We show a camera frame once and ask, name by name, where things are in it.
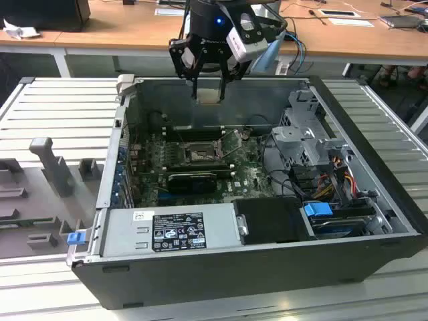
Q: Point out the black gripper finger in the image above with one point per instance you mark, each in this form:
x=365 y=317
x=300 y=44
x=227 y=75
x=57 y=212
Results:
x=238 y=71
x=175 y=53

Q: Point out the silver topped CPU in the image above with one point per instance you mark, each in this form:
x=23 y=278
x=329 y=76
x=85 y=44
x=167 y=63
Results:
x=208 y=96

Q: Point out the black RAM slot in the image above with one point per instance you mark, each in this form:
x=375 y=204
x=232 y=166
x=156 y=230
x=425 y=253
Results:
x=204 y=131
x=204 y=135
x=204 y=128
x=204 y=138

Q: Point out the metal CPU socket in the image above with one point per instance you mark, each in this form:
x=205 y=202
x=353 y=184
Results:
x=200 y=154

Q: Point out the white paper sheet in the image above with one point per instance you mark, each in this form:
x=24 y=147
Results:
x=351 y=22
x=167 y=12

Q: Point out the grey plastic case latch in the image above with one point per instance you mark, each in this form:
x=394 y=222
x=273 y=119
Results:
x=125 y=83

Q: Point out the wooden office desk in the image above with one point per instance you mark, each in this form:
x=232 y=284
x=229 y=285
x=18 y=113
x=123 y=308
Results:
x=117 y=30

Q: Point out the round coin battery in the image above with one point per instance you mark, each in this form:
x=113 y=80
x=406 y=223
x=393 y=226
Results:
x=246 y=133

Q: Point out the grey metal drive cage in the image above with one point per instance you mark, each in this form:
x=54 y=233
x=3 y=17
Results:
x=294 y=140

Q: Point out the green motherboard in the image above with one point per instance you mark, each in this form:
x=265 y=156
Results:
x=247 y=167

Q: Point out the black rimmed desk outlet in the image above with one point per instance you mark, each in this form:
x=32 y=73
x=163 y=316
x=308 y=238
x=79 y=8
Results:
x=339 y=12

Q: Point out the black expansion card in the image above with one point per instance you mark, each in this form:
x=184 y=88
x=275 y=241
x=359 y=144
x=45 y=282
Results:
x=190 y=182

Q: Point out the black box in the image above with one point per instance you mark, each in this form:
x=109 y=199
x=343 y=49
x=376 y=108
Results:
x=40 y=13

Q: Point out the black plastic shroud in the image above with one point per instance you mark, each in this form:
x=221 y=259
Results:
x=267 y=217

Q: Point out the person foot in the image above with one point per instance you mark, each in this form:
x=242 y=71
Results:
x=419 y=76
x=388 y=75

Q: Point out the crumpled white paper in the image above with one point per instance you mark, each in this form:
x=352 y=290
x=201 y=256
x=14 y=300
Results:
x=20 y=31

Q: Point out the hard disk in blue carrier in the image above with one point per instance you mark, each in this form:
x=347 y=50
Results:
x=317 y=210

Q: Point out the dark notebook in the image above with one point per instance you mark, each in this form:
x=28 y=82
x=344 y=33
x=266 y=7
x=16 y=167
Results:
x=399 y=21

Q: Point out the grey parts rack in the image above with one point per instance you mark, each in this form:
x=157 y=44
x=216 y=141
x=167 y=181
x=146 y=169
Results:
x=50 y=167

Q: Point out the grey power supply unit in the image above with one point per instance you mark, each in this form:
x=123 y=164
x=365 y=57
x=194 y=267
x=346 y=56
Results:
x=127 y=234

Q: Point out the blue plastic latch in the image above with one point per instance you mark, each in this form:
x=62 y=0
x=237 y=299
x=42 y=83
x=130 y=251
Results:
x=75 y=239

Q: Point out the black and grey PC case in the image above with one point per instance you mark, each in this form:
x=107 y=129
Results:
x=200 y=281

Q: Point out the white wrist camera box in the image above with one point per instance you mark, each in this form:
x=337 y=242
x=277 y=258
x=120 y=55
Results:
x=249 y=47

